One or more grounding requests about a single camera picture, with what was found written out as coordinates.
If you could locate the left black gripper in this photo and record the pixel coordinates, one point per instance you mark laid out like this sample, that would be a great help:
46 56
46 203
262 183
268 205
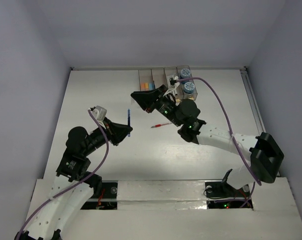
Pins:
116 131

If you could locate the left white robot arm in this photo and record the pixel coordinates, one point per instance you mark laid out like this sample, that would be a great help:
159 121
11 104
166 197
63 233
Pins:
73 184

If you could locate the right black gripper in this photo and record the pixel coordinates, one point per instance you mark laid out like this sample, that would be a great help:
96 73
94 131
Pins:
147 98

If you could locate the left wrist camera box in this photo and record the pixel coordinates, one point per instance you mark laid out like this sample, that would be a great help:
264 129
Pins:
97 113

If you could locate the red gel pen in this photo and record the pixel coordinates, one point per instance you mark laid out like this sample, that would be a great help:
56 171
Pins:
160 125

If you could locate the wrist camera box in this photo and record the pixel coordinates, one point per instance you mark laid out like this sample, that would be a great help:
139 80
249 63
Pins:
97 113
173 84

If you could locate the blue tape roll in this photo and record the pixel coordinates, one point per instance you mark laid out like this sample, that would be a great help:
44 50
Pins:
189 87
185 73

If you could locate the blue highlighter pen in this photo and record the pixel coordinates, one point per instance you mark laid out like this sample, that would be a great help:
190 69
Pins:
151 86

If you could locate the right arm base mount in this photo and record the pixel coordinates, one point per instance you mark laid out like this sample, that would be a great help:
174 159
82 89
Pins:
221 195

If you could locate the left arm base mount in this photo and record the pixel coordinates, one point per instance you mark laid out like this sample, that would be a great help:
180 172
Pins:
105 199

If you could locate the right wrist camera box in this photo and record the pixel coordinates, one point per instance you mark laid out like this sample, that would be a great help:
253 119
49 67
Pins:
173 84

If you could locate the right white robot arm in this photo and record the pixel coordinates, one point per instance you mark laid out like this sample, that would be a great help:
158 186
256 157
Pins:
262 155

